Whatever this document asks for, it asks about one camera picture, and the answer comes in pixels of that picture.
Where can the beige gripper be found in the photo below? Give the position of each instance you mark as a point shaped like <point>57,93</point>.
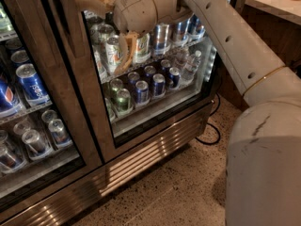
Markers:
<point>133,13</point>

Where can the glass fridge door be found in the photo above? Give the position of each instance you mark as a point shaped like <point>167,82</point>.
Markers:
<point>160,125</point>
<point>54,186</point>

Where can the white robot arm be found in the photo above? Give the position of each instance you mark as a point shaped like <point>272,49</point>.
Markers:
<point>264,154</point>

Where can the front white 7up can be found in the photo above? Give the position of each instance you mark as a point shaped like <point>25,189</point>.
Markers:
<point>113,51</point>

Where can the white 7up can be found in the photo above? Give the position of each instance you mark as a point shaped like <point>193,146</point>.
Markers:
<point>113,51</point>
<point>142,46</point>

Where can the front blue silver can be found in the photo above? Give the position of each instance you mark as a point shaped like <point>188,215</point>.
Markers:
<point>159,36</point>

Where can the green soda can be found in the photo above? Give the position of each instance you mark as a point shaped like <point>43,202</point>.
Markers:
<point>123,100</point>

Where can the blue can bottom shelf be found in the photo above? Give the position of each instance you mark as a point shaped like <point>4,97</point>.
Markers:
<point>141,91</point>

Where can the clear water bottle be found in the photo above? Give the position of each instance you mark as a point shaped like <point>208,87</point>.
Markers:
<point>191,66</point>

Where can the blue pepsi can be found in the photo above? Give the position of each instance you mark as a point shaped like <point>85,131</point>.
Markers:
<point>30,82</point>
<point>8,97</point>

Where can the front blue pepsi can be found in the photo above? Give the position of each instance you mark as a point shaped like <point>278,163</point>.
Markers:
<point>8,97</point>

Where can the silver can lower left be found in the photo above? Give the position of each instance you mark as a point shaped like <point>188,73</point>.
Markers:
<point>34,141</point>

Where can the wooden counter cabinet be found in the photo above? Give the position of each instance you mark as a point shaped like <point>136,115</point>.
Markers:
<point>278,24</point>

